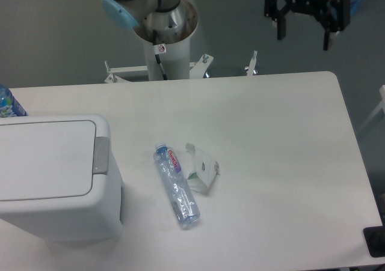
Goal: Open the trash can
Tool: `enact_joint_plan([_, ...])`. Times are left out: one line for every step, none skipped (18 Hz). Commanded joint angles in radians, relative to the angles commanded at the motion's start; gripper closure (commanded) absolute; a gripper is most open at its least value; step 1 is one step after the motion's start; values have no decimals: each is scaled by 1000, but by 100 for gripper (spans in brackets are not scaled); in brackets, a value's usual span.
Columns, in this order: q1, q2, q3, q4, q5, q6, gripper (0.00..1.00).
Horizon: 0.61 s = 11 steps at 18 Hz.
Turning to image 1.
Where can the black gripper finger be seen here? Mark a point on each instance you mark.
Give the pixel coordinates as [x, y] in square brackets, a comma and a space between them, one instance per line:
[277, 15]
[334, 16]

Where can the white push-lid trash can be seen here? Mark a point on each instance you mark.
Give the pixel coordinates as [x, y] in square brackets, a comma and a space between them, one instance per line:
[59, 178]

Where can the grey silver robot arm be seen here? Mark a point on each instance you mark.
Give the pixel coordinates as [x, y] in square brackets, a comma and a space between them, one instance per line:
[141, 8]

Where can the white crumpled paper carton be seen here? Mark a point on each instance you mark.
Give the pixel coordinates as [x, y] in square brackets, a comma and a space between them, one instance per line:
[199, 168]

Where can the clear crushed plastic bottle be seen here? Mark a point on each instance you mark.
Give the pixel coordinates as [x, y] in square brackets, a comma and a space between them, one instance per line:
[175, 185]

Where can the black clamp device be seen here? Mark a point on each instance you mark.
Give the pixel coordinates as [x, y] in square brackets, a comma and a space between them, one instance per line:
[374, 237]

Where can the blue labelled bottle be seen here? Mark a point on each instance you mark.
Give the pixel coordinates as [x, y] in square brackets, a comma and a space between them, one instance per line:
[10, 107]

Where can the white frame at right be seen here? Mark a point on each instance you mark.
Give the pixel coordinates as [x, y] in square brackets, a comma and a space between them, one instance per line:
[376, 115]

